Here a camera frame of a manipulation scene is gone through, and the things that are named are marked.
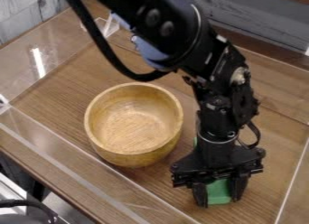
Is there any green rectangular block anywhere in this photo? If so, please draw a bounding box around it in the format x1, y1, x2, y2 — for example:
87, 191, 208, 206
194, 136, 235, 208

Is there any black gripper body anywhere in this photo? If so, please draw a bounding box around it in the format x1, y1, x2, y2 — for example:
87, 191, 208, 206
170, 145, 267, 188

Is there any brown wooden bowl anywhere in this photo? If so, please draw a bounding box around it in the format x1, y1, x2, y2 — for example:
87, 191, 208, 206
83, 83, 184, 168

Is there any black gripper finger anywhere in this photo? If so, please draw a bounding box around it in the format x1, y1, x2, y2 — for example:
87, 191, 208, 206
230, 175, 249, 201
192, 182, 209, 208

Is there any clear acrylic corner bracket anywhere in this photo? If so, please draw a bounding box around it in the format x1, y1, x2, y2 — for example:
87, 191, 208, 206
81, 15, 119, 39

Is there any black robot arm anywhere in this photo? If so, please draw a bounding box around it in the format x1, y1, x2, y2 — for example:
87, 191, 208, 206
91, 0, 267, 208

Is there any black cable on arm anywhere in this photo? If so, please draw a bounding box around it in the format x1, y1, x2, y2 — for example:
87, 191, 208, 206
59, 0, 174, 83

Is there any clear acrylic tray wall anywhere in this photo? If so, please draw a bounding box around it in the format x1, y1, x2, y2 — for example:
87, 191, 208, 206
0, 104, 200, 224

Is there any black cable lower left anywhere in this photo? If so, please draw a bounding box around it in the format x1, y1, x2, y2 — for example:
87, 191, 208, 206
0, 199, 58, 224

